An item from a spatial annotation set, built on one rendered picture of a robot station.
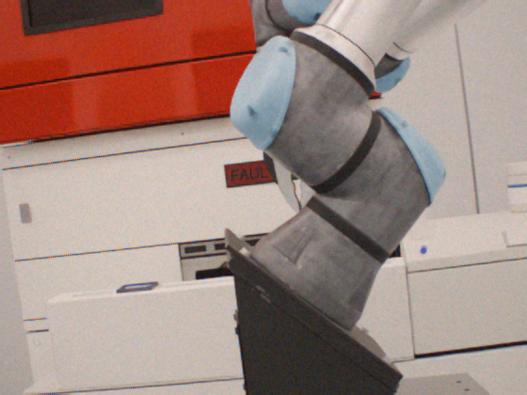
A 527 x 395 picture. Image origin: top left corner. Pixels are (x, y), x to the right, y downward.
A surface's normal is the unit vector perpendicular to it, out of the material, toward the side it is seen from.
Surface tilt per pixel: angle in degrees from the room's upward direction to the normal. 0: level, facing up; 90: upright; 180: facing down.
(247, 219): 90
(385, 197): 100
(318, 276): 74
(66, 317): 90
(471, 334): 90
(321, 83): 88
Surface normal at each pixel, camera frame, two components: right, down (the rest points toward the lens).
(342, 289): 0.48, 0.00
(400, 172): 0.19, 0.03
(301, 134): 0.03, 0.44
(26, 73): -0.11, 0.07
